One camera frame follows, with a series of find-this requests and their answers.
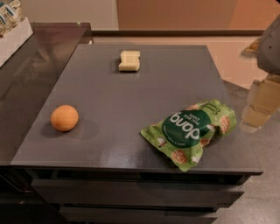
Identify pale yellow sponge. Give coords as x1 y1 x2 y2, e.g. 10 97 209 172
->
118 51 140 72

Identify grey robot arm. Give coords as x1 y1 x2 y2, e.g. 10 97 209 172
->
240 15 280 133

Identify green rice chip bag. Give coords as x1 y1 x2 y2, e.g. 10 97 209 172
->
141 99 236 172

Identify grey drawer cabinet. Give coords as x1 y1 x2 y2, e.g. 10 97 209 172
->
12 45 262 224

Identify orange fruit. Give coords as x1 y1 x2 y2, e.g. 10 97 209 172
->
50 105 79 132

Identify dark glossy side counter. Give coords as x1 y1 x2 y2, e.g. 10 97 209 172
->
0 22 92 224

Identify white snack box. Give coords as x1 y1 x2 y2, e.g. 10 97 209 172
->
0 17 33 67

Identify snack packets in box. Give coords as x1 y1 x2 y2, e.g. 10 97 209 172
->
0 0 24 38

